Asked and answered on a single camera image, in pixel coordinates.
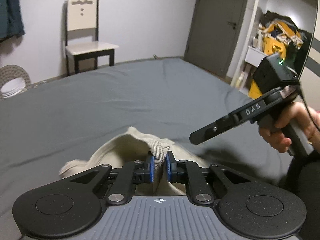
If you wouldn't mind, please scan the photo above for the dark teal hanging jacket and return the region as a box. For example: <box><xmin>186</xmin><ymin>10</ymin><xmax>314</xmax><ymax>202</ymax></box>
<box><xmin>1</xmin><ymin>0</ymin><xmax>25</xmax><ymax>42</ymax></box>

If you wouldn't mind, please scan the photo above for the white black wooden chair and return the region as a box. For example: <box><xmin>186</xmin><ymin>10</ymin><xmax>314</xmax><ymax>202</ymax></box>
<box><xmin>64</xmin><ymin>0</ymin><xmax>119</xmax><ymax>76</ymax></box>

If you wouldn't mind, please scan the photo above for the grey bed sheet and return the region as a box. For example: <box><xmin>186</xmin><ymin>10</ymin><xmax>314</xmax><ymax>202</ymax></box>
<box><xmin>1</xmin><ymin>59</ymin><xmax>291</xmax><ymax>239</ymax></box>

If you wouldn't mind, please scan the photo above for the yellow clutter pile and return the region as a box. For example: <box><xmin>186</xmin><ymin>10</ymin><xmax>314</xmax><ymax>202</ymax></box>
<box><xmin>247</xmin><ymin>10</ymin><xmax>313</xmax><ymax>100</ymax></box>

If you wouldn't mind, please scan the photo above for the grey door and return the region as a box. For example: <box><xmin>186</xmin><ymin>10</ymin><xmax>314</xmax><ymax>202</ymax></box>
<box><xmin>184</xmin><ymin>0</ymin><xmax>247</xmax><ymax>77</ymax></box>

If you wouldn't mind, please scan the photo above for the beige t-shirt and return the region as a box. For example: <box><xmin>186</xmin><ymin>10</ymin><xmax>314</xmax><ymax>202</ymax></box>
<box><xmin>59</xmin><ymin>127</ymin><xmax>209</xmax><ymax>196</ymax></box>

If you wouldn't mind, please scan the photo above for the white plastic bucket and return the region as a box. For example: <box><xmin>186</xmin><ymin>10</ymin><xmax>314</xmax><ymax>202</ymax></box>
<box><xmin>1</xmin><ymin>77</ymin><xmax>26</xmax><ymax>98</ymax></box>

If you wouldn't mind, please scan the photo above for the round grey woven stool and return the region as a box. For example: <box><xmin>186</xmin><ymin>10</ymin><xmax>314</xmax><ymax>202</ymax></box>
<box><xmin>1</xmin><ymin>64</ymin><xmax>31</xmax><ymax>93</ymax></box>

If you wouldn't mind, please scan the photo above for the black braided cable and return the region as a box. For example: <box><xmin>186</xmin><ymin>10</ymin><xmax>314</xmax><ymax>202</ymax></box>
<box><xmin>285</xmin><ymin>64</ymin><xmax>320</xmax><ymax>133</ymax></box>

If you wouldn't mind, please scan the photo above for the person's right hand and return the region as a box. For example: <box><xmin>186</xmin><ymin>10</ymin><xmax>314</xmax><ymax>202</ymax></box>
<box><xmin>259</xmin><ymin>102</ymin><xmax>319</xmax><ymax>153</ymax></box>

